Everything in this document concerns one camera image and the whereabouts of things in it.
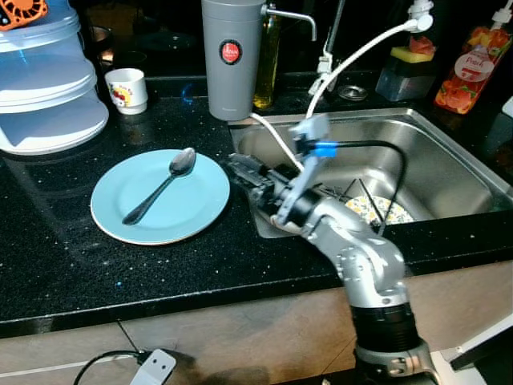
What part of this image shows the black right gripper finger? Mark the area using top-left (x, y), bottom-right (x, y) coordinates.
top-left (227, 153), bottom-right (264, 179)
top-left (237, 170), bottom-right (269, 205)

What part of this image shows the metal spoon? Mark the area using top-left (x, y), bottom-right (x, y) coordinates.
top-left (122, 148), bottom-right (197, 226)

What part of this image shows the light blue plate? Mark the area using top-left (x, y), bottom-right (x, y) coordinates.
top-left (90, 148), bottom-right (232, 246)

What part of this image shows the beige kitchen cabinet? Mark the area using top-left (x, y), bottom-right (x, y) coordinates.
top-left (0, 261), bottom-right (513, 385)

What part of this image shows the grey water filter cylinder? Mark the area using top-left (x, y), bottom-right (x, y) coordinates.
top-left (200, 0), bottom-right (267, 122)

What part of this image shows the yellow oil bottle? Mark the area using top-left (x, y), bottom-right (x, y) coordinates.
top-left (253, 12), bottom-right (282, 111)

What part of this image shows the floral patterned plate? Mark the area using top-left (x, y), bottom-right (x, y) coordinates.
top-left (345, 195), bottom-right (415, 226)

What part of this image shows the round metal counter cap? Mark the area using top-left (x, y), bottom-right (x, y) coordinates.
top-left (337, 84), bottom-right (370, 102)

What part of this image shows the faucet with white connector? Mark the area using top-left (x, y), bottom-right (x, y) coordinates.
top-left (318, 0), bottom-right (348, 95)

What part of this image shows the white printed mug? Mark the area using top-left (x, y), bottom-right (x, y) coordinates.
top-left (105, 68), bottom-right (149, 116)

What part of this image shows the silver filter spout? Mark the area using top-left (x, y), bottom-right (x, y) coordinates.
top-left (265, 5), bottom-right (318, 41)

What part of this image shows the stainless steel sink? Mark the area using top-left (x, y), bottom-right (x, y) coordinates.
top-left (231, 108), bottom-right (513, 239)

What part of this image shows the yellow sponge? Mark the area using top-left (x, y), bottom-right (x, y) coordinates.
top-left (390, 36), bottom-right (437, 66)

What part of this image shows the white translucent stacked container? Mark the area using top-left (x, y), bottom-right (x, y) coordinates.
top-left (0, 0), bottom-right (110, 156)

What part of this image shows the orange plastic item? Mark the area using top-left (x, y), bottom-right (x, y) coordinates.
top-left (0, 0), bottom-right (49, 31)

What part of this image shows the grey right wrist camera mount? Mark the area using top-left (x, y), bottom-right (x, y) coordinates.
top-left (273, 114), bottom-right (333, 229)

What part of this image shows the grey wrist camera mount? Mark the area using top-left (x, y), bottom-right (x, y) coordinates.
top-left (273, 114), bottom-right (333, 229)
top-left (128, 349), bottom-right (177, 385)

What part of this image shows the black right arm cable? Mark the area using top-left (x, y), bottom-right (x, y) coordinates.
top-left (319, 140), bottom-right (408, 237)

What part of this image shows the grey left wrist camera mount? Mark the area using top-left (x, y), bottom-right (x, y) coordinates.
top-left (128, 349), bottom-right (177, 385)

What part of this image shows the white flexible hose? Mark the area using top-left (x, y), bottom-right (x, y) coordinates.
top-left (250, 0), bottom-right (434, 173)

